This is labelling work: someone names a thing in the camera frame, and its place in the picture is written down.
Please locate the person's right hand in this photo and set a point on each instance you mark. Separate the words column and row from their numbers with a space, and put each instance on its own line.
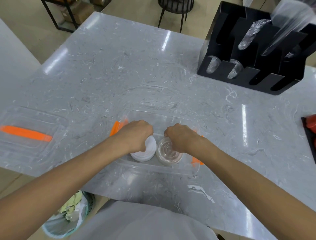
column 184, row 138

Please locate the person's left hand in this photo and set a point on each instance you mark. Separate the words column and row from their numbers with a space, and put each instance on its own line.
column 135, row 134

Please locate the person's right fingers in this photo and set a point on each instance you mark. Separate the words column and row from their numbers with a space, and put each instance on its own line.
column 169, row 138

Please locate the person's left fingers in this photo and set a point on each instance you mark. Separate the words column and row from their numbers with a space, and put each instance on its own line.
column 148, row 134

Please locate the stack of clear lids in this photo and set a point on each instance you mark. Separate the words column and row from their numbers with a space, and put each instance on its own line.
column 167, row 155

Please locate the stack of white lids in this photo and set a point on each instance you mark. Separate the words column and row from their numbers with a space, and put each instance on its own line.
column 145, row 153

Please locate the person's left forearm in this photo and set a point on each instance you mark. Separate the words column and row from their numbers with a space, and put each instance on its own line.
column 64, row 183

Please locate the person's right forearm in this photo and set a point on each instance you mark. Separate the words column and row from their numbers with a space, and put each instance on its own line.
column 249, row 178

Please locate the clear plastic storage bin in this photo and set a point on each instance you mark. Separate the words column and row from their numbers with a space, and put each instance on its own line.
column 158, row 123

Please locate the orange bin latch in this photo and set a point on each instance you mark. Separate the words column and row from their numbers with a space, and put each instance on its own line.
column 116, row 127

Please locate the clear plastic cup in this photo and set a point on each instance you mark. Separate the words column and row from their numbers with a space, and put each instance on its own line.
column 234, row 69
column 212, row 64

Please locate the person's white shirt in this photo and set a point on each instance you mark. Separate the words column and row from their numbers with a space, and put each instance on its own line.
column 148, row 222

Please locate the trash bin with bag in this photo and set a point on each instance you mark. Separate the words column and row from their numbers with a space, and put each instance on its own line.
column 66, row 217

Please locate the black cup organizer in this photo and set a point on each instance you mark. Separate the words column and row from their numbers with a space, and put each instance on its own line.
column 269, row 74

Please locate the clear plastic bin lid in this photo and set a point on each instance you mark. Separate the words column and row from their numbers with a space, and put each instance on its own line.
column 29, row 153

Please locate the black metal stool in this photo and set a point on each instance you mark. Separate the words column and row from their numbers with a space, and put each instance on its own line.
column 175, row 6

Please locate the bare stack of clear cups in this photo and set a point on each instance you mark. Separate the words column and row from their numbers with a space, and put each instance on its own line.
column 251, row 34

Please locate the black tray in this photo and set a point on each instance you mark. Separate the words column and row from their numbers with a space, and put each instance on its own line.
column 309, row 138

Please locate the cardboard box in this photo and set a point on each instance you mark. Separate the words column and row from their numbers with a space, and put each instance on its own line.
column 79, row 12

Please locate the plastic-wrapped stack of cups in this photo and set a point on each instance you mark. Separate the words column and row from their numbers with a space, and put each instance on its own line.
column 288, row 22

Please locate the black metal shelf frame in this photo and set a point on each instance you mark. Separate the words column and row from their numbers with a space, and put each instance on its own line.
column 55, row 19

